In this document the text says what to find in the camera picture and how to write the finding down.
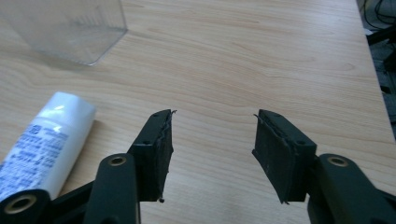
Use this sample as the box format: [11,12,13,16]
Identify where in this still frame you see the black stand leg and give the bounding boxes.
[365,24,396,46]

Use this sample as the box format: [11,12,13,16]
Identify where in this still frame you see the black cables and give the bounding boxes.
[361,0,396,32]

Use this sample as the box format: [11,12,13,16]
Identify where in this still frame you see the white tube with blue print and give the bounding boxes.
[0,91,97,203]

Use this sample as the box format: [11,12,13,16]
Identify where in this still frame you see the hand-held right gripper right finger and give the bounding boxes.
[251,108,396,224]

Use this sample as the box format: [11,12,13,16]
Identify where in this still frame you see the clear plastic container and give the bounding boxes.
[0,0,129,67]

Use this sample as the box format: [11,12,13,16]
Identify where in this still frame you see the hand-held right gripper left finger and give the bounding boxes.
[83,108,177,224]

